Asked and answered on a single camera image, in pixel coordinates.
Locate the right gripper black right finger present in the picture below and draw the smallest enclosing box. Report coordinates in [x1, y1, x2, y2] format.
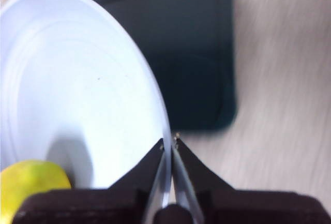
[171, 132, 327, 224]

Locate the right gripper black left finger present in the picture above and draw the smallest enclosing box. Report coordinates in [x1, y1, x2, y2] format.
[12, 138, 166, 224]

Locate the yellow lemon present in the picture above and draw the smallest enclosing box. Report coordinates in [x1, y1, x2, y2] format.
[0, 159, 73, 224]

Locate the light blue round plate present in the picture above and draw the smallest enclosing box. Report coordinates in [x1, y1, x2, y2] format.
[0, 0, 173, 206]

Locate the dark green rectangular tray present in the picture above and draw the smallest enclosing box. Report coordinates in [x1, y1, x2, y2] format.
[90, 0, 239, 135]

